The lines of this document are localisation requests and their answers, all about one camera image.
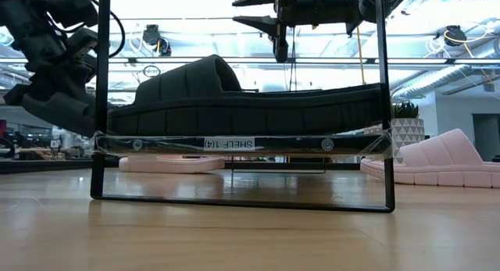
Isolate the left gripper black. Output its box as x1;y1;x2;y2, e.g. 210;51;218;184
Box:
23;28;98;105

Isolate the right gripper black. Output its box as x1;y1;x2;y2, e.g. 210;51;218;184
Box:
232;0;365;64

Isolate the black foam slide sandal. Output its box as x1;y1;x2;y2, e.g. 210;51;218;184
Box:
107;54;386;137
21;91;98;138

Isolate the pink foam slide sandal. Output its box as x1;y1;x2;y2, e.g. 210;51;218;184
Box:
119;154;227;174
359;128;500;189

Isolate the white shelf label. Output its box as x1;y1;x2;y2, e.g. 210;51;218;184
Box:
203;136;256;152

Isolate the white robot figure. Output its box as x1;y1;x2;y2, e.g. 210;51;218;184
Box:
49;127;85;152

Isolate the black hanging ceiling lamp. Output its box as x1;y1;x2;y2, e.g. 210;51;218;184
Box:
142;23;173;57
444;24;468;48

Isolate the white triangle-patterned plant pot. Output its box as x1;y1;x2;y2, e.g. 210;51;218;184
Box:
363;101;426;165

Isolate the black aluminium table frame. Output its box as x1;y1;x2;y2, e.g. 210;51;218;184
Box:
0;157;363;175

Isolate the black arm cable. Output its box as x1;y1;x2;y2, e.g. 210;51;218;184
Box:
85;0;127;59

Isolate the black hanging cable loop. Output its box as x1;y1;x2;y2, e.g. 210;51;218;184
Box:
142;64;162;79

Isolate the yellow hanging cable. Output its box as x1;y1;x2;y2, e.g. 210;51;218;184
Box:
355;27;366;86

